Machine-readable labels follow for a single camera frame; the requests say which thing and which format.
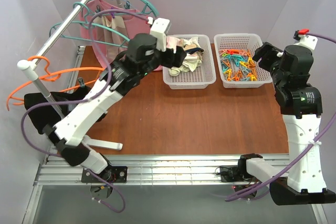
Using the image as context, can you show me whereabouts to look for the pale green underwear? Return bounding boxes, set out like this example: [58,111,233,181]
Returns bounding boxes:
[168,37,204,77]

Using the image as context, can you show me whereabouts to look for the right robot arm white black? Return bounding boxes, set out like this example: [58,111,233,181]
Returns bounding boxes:
[225,42,335,206]

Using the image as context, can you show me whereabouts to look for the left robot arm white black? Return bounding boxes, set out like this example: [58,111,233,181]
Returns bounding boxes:
[43,34,186,177]

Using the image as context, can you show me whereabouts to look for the white pink underwear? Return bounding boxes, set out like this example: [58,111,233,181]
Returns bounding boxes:
[166,36,183,53]

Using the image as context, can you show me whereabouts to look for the beige navy underwear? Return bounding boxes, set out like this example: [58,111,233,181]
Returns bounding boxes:
[183,44,204,63]

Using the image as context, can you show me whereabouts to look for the white basket with underwear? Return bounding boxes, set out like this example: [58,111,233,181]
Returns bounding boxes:
[163,35,216,89]

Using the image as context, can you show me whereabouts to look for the pile of coloured clothespins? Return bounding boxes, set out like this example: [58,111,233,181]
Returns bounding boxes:
[219,49,258,81]

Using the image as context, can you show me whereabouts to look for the white basket with clothespins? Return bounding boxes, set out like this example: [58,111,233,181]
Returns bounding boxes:
[214,33,272,89]

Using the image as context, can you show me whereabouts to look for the pink shirt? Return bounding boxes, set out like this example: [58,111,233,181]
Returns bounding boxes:
[91,14,150,68]

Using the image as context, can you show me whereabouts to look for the beige socks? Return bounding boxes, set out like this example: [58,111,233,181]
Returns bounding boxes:
[101,16,128,46]

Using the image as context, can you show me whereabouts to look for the silver clothes rack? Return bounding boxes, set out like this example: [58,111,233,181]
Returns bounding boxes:
[17,0,123,151]

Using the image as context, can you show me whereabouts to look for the black garment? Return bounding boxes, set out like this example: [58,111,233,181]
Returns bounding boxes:
[23,84,108,135]

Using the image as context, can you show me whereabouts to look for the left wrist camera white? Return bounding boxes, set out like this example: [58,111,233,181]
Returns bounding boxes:
[147,17,171,52]

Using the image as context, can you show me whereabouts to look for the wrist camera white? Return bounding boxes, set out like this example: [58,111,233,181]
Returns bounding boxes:
[293,28,318,52]
[147,17,171,52]

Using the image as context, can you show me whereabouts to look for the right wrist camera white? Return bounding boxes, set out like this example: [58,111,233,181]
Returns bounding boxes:
[293,28,318,52]

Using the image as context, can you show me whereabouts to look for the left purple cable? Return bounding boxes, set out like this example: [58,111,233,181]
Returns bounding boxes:
[20,8,153,214]

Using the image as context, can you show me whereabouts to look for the aluminium rail frame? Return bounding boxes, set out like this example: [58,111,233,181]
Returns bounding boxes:
[23,155,328,223]

